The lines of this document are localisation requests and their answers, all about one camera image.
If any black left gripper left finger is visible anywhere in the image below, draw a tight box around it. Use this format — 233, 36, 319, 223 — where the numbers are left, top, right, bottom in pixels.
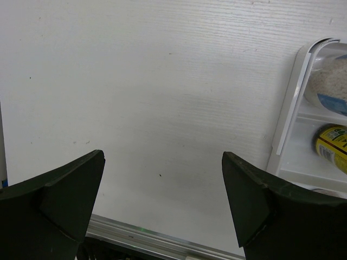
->
1, 149, 105, 259

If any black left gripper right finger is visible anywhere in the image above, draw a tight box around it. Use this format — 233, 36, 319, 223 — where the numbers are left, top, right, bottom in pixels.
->
222, 152, 346, 259

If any yellow-label small bottle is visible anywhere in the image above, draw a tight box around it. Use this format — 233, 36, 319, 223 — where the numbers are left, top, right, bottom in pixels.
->
311, 123, 346, 174

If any blue-label salt shaker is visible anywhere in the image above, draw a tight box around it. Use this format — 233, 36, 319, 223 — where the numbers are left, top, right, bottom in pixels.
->
304, 55, 346, 116

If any silver-lid spice jar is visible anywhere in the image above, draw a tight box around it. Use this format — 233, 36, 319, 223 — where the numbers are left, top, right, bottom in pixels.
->
313, 188, 346, 198

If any white divided plastic tray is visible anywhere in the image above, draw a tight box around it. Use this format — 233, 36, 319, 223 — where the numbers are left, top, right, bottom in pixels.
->
266, 37, 346, 198

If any aluminium table frame rail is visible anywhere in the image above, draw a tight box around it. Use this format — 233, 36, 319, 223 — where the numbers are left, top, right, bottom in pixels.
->
86, 214, 245, 259

